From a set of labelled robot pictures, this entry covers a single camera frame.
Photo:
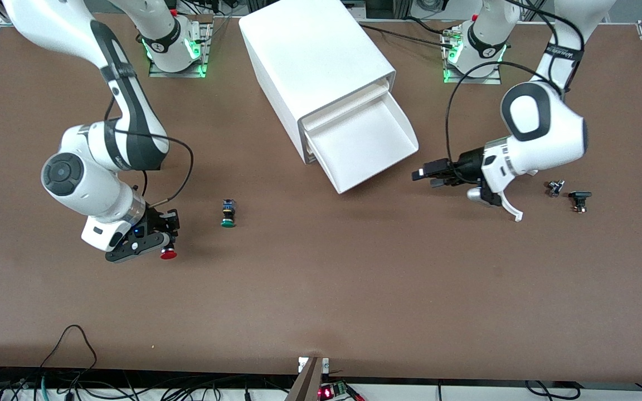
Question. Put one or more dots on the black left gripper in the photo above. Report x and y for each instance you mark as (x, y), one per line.
(467, 164)

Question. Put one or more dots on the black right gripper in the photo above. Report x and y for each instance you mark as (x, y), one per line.
(157, 223)

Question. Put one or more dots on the red push button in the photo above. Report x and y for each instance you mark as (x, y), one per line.
(169, 254)

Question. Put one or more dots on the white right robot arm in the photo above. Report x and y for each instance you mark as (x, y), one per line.
(87, 184)

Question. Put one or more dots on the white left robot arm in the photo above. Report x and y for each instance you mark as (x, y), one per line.
(549, 128)

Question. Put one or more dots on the green push button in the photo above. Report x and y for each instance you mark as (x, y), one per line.
(228, 214)

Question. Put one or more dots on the white curved plastic arc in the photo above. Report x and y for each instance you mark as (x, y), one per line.
(513, 210)

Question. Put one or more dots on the small grey metal part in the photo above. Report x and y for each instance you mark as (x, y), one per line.
(555, 188)

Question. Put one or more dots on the green circuit board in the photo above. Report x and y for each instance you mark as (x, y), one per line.
(339, 390)

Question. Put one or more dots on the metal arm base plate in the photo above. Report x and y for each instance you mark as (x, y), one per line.
(455, 78)
(205, 58)

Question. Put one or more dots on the small black switch part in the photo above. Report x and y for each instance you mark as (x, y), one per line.
(579, 199)

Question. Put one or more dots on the grey camera mount pole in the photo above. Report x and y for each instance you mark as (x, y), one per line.
(305, 384)

